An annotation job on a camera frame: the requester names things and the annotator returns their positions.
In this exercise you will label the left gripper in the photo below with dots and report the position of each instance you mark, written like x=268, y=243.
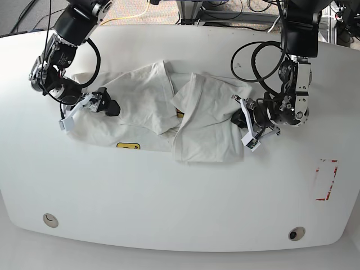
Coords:
x=265, y=115

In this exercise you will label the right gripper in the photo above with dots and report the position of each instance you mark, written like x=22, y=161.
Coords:
x=48, y=77

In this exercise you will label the white printed t-shirt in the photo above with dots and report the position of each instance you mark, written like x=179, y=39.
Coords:
x=188, y=115

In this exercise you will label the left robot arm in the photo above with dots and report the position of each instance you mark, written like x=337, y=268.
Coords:
x=300, y=22

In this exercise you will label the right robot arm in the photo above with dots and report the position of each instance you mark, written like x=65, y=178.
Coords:
x=72, y=29

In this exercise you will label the red tape rectangle marking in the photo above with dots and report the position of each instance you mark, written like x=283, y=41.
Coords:
x=325, y=178

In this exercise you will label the left table grommet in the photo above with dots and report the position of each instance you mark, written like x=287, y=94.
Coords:
x=50, y=220

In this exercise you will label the table grommet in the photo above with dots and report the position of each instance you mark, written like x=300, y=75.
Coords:
x=50, y=220
x=296, y=234

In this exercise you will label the right table grommet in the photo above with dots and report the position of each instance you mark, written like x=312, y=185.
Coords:
x=296, y=234

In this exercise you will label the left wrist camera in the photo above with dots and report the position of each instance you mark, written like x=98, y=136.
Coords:
x=250, y=142

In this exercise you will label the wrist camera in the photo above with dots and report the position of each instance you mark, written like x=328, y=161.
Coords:
x=67, y=124
x=250, y=142

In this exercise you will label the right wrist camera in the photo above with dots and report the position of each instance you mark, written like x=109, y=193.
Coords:
x=67, y=124

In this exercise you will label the aluminium table frame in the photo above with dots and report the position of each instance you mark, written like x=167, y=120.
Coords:
x=192, y=12

